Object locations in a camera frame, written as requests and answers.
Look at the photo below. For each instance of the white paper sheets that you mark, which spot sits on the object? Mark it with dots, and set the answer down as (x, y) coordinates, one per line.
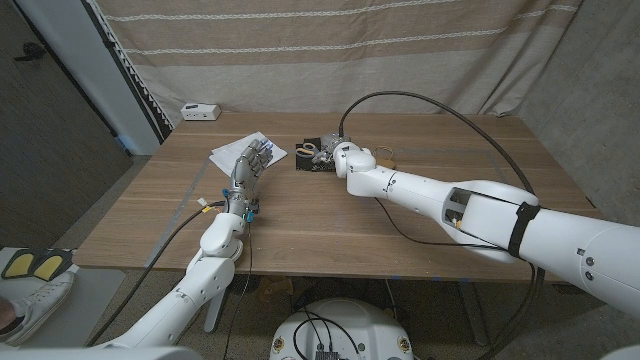
(227, 152)

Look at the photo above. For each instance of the black round floor object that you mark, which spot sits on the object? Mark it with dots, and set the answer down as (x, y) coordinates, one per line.
(248, 284)

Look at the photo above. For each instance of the person lower leg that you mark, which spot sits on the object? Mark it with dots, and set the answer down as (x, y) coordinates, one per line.
(6, 312)

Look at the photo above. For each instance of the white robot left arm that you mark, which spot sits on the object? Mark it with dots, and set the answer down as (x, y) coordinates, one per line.
(200, 285)

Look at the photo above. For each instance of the white power strip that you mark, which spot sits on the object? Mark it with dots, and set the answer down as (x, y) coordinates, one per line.
(200, 112)

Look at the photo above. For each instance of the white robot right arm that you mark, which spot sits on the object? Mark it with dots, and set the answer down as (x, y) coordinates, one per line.
(475, 210)

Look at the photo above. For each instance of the brown paper bag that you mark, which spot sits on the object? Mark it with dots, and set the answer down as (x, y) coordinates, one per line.
(385, 163)

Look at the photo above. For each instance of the black patterned bandana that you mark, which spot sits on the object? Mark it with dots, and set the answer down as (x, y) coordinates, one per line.
(305, 165)

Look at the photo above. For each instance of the black backdrop frame bar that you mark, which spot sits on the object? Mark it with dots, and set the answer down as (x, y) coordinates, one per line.
(143, 100)

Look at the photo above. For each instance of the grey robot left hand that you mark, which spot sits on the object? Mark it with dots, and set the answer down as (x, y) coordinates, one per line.
(244, 170)

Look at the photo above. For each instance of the beige striped curtain backdrop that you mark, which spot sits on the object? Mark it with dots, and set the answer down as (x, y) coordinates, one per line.
(325, 60)

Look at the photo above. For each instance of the brown cardboard scrap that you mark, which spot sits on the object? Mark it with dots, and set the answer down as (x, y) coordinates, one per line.
(275, 290)

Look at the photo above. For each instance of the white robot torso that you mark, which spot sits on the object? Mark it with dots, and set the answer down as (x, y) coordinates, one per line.
(360, 325)

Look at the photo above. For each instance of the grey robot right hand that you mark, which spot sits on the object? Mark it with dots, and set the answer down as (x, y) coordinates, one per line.
(330, 142)

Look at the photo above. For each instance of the white table leg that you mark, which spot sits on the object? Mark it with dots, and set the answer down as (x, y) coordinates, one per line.
(214, 315)

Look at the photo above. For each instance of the white sneaker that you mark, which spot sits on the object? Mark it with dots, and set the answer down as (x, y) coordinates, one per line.
(40, 305)

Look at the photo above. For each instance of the grey table leg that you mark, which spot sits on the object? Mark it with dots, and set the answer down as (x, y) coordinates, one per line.
(472, 315)

